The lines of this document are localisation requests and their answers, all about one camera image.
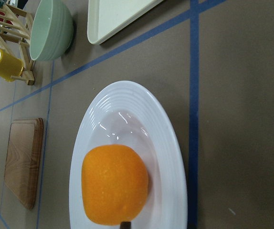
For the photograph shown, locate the white ceramic plate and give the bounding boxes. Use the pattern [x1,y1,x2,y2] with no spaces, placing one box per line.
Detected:
[69,81,188,229]

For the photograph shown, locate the orange fruit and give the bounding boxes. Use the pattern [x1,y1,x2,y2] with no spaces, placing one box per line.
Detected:
[81,145,149,226]

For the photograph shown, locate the yellow cup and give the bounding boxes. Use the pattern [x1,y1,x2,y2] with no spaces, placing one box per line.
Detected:
[0,49,23,82]

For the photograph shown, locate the wooden dish rack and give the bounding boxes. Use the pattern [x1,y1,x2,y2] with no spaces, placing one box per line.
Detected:
[0,0,35,85]

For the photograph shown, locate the cream serving tray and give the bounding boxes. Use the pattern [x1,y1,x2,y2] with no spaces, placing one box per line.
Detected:
[87,0,161,45]

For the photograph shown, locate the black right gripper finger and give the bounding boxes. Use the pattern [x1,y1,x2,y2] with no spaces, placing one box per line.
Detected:
[120,221,131,229]

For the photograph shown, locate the wooden cutting board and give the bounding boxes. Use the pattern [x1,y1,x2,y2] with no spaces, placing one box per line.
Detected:
[4,118,44,210]

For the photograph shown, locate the green ceramic bowl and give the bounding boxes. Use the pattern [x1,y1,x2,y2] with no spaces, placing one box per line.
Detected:
[30,0,74,61]

